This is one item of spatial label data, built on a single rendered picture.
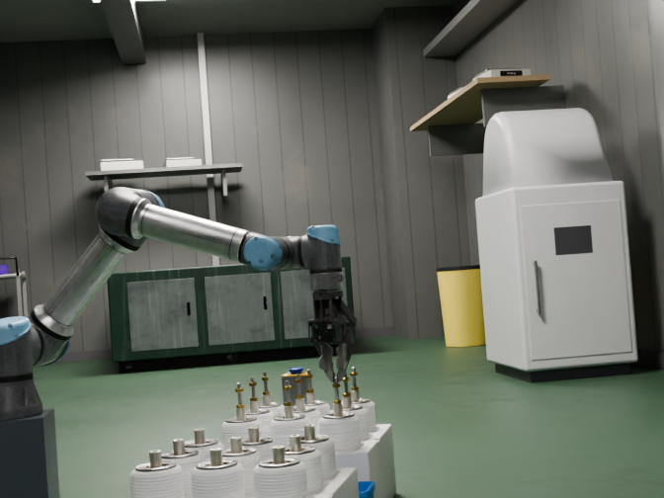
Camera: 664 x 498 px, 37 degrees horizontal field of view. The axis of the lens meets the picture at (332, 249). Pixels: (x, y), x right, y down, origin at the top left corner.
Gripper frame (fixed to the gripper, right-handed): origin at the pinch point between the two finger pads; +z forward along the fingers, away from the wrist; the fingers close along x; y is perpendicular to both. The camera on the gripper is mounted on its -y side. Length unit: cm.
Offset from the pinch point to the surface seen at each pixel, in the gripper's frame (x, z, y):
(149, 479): -14, 10, 63
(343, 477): 12.3, 16.3, 34.0
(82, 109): -400, -179, -512
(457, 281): -76, -12, -472
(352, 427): 4.1, 11.4, 3.2
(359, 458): 6.7, 17.8, 7.4
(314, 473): 10.9, 13.0, 45.6
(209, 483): -3, 11, 61
